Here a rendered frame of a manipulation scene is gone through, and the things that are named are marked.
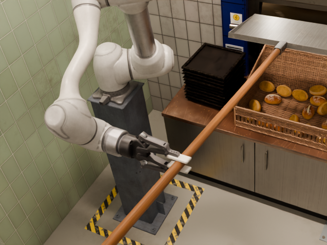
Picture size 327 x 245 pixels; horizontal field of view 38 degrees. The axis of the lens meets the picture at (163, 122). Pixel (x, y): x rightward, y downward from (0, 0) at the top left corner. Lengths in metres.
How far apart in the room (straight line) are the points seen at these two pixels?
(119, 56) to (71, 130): 0.93
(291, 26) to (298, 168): 0.79
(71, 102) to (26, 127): 1.28
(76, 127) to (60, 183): 1.70
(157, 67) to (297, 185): 1.13
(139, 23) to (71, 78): 0.54
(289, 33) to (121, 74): 0.84
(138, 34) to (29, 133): 1.01
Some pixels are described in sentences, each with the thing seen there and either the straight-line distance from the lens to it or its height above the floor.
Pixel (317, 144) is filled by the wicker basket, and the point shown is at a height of 0.62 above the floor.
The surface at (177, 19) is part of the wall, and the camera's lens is 3.16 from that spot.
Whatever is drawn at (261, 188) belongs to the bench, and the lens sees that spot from 2.99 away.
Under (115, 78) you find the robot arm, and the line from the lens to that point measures 2.31.
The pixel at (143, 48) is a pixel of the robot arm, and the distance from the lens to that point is 2.12.
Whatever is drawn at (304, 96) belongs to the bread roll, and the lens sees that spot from 2.88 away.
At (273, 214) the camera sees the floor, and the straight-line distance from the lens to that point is 3.08.
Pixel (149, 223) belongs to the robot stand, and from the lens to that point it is 3.07.
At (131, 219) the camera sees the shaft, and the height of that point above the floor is 1.49.
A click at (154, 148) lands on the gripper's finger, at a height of 1.45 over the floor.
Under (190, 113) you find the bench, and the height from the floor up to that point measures 0.58.
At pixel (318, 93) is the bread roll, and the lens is 2.86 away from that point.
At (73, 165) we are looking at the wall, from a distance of 3.13.
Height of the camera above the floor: 2.49
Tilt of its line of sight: 42 degrees down
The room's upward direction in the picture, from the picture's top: 10 degrees counter-clockwise
